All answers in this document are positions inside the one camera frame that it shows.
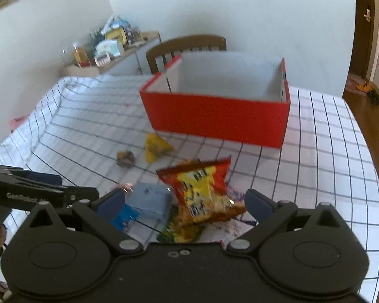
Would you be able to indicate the brown wooden chair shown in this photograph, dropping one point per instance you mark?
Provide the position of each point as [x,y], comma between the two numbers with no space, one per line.
[183,45]

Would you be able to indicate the white tissue pack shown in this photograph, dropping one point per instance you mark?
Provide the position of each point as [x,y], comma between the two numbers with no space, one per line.
[109,49]

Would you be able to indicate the pink object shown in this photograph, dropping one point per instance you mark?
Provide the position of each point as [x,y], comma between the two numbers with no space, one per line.
[17,122]

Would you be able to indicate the white checked tablecloth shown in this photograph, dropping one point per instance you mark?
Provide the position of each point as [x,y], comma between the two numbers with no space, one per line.
[318,151]

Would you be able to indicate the orange shoes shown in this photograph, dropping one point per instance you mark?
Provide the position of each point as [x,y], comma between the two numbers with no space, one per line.
[364,86]

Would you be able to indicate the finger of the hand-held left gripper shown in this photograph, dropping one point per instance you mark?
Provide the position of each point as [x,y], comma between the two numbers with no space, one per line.
[84,192]
[44,178]

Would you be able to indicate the clear glass jar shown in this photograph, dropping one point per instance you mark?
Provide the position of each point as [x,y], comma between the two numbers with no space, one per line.
[66,57]

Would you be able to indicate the jar with orange contents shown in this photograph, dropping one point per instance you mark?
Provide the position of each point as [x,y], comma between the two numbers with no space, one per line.
[80,54]

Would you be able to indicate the small white timer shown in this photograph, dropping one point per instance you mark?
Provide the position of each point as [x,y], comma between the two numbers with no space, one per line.
[101,59]

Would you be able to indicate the green snack packet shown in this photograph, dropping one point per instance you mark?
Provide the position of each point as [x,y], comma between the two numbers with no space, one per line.
[173,232]

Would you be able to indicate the brown wooden door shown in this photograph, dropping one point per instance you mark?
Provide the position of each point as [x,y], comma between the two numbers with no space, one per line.
[364,38]

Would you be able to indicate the white side cabinet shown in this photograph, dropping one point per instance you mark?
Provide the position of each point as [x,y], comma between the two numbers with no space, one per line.
[132,56]

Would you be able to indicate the red cardboard box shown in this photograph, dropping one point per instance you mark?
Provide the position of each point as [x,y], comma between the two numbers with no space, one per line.
[214,116]

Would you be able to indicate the purple and white snack packet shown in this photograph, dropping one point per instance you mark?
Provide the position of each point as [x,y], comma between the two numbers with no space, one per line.
[236,225]

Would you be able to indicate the dark shoes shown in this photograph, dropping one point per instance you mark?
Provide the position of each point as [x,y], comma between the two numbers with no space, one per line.
[373,96]

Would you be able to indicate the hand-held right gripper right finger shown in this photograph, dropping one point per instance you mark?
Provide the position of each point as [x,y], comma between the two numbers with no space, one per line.
[258,205]

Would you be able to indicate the blue and white carton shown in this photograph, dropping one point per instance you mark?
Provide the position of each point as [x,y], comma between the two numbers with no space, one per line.
[124,25]

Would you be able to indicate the red and yellow snack packet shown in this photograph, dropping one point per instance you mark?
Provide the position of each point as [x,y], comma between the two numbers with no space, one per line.
[205,192]

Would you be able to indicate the yellow box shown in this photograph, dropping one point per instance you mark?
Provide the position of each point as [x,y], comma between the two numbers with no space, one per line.
[117,34]

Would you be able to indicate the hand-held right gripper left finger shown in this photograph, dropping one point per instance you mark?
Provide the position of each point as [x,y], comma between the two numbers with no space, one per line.
[113,205]

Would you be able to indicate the small brown wrapped candy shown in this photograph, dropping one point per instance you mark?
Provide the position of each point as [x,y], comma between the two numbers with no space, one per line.
[125,158]

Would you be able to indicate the blue snack packet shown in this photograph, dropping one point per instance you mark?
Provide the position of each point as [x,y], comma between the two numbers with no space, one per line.
[145,205]

